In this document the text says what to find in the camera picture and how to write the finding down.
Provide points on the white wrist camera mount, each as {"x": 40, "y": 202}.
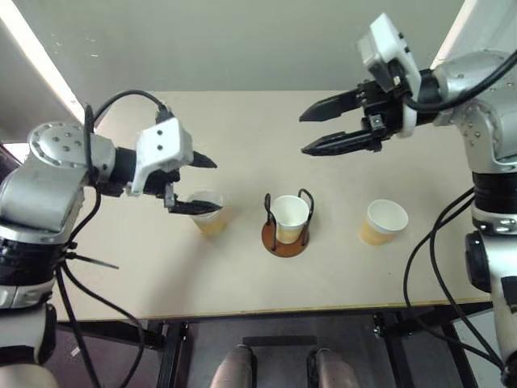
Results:
{"x": 387, "y": 36}
{"x": 159, "y": 149}

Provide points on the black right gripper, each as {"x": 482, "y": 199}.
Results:
{"x": 385, "y": 117}

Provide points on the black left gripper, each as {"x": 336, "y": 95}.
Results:
{"x": 159, "y": 182}

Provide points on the black metal table frame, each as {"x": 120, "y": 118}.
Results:
{"x": 169, "y": 355}

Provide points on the white and tan paper cup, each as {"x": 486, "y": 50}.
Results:
{"x": 212, "y": 226}
{"x": 288, "y": 210}
{"x": 387, "y": 218}

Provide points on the black zip tie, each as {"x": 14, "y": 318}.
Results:
{"x": 97, "y": 263}

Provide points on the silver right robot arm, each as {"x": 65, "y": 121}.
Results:
{"x": 484, "y": 133}

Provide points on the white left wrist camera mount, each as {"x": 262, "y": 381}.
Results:
{"x": 159, "y": 149}

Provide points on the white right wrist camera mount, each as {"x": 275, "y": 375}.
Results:
{"x": 387, "y": 36}

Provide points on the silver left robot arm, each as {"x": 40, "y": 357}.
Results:
{"x": 40, "y": 190}

